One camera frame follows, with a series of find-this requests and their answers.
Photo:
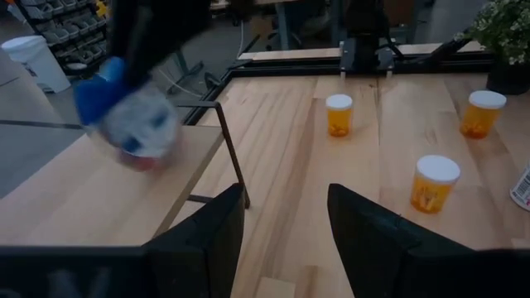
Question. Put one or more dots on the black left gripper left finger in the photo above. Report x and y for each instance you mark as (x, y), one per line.
(207, 248)

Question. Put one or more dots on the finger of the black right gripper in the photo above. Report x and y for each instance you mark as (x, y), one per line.
(174, 20)
(124, 37)

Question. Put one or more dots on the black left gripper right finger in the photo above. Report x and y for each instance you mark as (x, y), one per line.
(372, 248)

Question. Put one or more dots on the orange pill bottle white cap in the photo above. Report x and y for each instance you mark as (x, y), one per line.
(480, 120)
(432, 190)
(338, 120)

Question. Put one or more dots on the white bottle with blue cap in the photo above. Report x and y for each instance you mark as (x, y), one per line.
(141, 124)

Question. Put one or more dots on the white Trader Joe's melatonin bottle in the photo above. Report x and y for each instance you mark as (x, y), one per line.
(523, 190)

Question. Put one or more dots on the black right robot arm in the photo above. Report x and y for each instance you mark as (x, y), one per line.
(364, 37)

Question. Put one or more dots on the yellow object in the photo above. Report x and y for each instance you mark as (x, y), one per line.
(101, 8)

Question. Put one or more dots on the storage rack with small bins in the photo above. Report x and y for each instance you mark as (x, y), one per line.
(66, 29)

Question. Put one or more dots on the white trash bin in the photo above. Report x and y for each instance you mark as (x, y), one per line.
(37, 62)

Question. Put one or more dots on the grey desk leg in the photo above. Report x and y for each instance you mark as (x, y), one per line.
(282, 25)

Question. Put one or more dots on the potted plant with white flowers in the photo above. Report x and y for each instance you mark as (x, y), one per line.
(505, 33)

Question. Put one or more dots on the wooden shelf black metal frame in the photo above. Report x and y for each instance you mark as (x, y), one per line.
(83, 198)

